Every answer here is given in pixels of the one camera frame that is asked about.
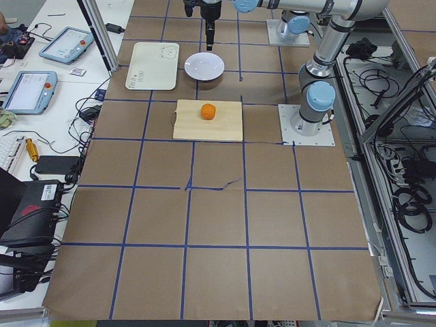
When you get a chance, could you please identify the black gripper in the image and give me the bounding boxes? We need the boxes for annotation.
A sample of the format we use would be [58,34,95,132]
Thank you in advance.
[184,0,222,51]

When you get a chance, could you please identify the orange fruit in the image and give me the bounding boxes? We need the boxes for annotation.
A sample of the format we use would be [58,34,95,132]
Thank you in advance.
[200,103,217,121]

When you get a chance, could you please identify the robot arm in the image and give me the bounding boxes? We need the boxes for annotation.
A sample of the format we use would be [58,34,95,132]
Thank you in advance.
[233,1,389,124]
[280,10,311,37]

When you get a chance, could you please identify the cream bear tray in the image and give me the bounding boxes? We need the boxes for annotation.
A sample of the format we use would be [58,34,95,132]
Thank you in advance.
[125,42,179,91]

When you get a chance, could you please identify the white round plate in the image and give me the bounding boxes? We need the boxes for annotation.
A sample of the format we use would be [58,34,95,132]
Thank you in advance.
[184,52,225,81]

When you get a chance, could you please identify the small black power brick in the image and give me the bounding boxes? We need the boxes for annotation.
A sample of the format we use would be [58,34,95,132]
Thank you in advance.
[105,23,125,34]

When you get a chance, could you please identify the bamboo cutting board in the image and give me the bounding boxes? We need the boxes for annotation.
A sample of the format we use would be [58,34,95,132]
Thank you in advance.
[173,99,243,142]

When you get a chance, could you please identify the small printed card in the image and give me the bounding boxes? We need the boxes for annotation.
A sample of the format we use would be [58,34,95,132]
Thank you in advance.
[70,68,86,76]

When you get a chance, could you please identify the far teach pendant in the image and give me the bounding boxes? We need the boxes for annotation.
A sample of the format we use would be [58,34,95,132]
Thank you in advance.
[39,27,94,64]

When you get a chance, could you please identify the teach pendant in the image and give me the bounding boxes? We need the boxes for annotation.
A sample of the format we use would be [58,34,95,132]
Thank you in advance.
[39,27,94,64]
[3,71,58,115]

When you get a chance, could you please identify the near teach pendant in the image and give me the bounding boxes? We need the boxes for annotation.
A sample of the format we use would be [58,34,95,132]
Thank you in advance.
[3,71,58,115]

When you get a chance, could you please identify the black power adapter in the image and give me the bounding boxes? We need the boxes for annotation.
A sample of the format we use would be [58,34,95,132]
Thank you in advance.
[35,155,79,174]

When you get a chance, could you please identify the gold cylinder tool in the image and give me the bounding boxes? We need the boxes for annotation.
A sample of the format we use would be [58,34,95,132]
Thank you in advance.
[25,138,40,162]

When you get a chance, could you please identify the green plush toy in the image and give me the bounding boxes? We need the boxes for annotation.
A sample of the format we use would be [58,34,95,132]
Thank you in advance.
[0,108,16,129]

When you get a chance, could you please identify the white keyboard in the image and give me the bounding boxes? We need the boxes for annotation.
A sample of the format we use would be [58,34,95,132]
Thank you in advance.
[1,135,26,174]

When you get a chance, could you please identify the black computer box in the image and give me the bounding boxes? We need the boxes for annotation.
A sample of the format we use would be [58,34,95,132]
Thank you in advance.
[1,180,63,248]

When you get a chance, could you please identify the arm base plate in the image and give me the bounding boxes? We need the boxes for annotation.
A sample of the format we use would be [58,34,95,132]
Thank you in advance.
[266,16,310,47]
[278,104,335,146]

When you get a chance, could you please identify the aluminium frame post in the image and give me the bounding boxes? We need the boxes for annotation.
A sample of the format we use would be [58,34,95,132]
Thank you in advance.
[76,0,119,72]

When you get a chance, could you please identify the coiled black cables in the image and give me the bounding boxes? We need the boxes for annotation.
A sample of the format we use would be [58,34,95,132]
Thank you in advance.
[391,185,434,234]

